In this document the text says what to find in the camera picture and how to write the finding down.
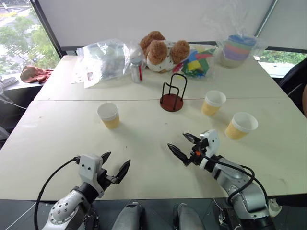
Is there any wire mug holder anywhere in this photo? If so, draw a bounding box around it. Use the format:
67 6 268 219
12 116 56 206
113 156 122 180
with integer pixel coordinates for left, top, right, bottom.
159 73 188 113

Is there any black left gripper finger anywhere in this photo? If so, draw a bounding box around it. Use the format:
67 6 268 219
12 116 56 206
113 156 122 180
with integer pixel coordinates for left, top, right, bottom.
113 159 131 185
100 151 112 166

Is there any thin white floor cable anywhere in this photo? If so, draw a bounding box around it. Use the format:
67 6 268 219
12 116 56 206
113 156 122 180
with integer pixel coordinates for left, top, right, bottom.
4 202 37 230

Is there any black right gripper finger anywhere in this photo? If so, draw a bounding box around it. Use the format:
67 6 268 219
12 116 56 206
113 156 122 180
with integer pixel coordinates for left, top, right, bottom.
167 143 191 166
182 132 201 145

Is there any clear plastic bag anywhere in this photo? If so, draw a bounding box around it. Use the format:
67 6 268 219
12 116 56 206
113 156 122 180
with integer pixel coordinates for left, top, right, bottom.
71 38 146 89

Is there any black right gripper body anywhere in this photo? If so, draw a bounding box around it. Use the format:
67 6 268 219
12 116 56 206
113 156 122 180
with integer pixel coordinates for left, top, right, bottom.
189 139 209 166

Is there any black chair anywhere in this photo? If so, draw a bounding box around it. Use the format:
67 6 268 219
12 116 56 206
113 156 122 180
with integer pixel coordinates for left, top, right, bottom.
279 58 307 103

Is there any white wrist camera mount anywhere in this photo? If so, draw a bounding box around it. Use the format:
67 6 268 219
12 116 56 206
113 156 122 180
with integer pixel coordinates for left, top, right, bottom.
199 129 220 170
77 154 103 192

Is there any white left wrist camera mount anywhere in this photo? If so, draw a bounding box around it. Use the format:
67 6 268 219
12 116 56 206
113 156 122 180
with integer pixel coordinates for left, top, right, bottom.
77 154 103 192

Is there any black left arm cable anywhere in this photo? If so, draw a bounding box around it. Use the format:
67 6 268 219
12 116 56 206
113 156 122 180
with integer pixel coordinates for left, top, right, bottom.
33 157 81 230

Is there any yellow and white paper cup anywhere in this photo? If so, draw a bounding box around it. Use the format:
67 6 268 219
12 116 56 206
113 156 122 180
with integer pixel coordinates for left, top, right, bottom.
201 90 227 117
96 102 120 130
224 112 259 141

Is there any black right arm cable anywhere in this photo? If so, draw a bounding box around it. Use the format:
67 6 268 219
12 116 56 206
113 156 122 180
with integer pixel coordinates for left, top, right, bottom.
204 155 270 209

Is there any black window frame post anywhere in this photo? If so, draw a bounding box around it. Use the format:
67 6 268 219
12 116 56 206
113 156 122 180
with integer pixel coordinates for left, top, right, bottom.
31 0 63 58

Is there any red crumpled cloth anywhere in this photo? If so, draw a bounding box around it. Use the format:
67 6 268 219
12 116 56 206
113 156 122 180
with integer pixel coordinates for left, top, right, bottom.
20 65 53 84

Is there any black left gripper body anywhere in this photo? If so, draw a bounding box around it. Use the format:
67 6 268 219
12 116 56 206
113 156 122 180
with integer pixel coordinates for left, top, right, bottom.
96 167 116 198

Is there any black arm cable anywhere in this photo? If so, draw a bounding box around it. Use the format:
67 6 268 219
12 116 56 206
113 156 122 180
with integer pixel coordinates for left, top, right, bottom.
204 155 270 209
33 157 81 230

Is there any brown and white plush bear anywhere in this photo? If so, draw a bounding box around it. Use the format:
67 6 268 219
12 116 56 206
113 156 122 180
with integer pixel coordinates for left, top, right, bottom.
139 30 191 74

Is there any silver metal can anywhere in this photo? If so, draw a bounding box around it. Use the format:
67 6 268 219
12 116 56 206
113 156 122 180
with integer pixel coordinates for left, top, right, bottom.
130 57 144 84

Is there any white rounded object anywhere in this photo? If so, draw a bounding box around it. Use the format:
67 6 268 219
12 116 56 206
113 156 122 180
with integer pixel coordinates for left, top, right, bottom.
268 197 283 218

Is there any stack of coloured bowls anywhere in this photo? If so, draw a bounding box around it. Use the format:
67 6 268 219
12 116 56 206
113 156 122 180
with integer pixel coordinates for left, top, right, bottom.
214 34 258 69

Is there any grey rounded robot leg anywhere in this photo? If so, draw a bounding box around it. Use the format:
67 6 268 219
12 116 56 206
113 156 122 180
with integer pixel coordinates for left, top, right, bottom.
111 201 146 230
173 203 205 230

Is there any bag of colourful blocks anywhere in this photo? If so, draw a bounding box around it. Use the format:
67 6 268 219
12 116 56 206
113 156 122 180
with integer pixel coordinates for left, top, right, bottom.
172 46 217 80

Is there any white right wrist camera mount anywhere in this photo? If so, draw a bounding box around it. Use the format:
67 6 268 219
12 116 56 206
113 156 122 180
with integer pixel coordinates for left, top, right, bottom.
199 129 220 170

